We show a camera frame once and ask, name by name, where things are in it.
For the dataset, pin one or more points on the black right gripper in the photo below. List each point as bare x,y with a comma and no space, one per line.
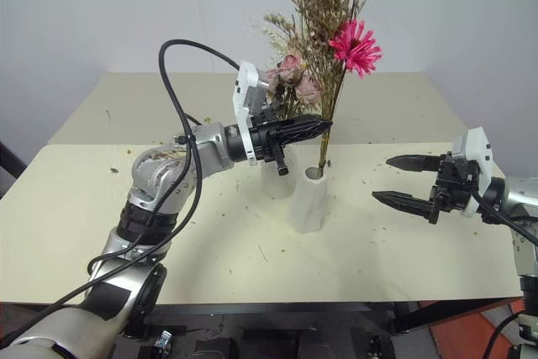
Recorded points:
452,186

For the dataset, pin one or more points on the dried bouquet with pink gerbera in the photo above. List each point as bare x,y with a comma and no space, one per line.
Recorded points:
355,50

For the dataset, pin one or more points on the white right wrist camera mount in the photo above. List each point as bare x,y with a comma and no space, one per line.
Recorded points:
479,153

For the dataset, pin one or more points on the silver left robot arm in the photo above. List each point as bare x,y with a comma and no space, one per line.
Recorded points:
159,174

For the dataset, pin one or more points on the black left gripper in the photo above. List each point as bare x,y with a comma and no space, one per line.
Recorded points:
265,140

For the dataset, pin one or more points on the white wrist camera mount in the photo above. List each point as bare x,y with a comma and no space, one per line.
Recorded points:
246,94
479,153

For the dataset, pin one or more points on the white round ceramic vase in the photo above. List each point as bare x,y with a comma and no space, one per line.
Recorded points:
275,184

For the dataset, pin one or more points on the white ridged ceramic vase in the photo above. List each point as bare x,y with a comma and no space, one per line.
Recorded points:
309,207

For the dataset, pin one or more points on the black table frame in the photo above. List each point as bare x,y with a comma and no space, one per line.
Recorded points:
294,310

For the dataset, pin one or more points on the dried pink rose bouquet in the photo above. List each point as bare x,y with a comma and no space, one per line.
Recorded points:
309,88

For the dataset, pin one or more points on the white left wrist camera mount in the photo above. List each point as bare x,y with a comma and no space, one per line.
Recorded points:
246,94

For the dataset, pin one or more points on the black slanted frame bar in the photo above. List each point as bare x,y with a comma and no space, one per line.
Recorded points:
10,165

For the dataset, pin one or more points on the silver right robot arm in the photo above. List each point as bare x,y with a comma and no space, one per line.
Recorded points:
521,199

